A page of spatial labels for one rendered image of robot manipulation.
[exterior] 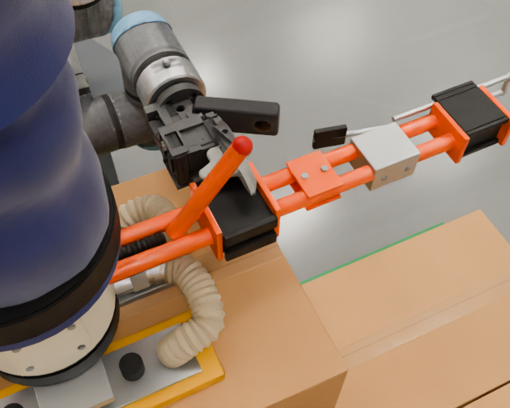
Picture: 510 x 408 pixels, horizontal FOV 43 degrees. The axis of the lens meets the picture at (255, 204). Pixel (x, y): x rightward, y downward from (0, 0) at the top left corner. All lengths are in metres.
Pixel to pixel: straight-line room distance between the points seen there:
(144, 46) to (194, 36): 2.01
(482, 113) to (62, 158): 0.59
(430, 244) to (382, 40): 1.49
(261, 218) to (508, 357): 0.91
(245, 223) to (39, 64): 0.39
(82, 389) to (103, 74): 1.06
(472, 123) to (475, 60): 2.08
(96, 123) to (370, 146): 0.42
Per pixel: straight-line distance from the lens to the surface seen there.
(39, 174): 0.49
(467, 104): 0.92
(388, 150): 0.85
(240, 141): 0.69
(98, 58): 1.75
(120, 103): 1.03
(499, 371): 1.54
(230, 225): 0.76
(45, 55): 0.44
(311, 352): 0.85
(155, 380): 0.81
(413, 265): 1.60
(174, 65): 0.91
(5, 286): 0.56
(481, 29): 3.13
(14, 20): 0.42
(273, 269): 0.90
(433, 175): 2.49
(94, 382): 0.79
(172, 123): 0.84
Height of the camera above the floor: 1.89
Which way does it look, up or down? 55 degrees down
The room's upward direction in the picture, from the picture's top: straight up
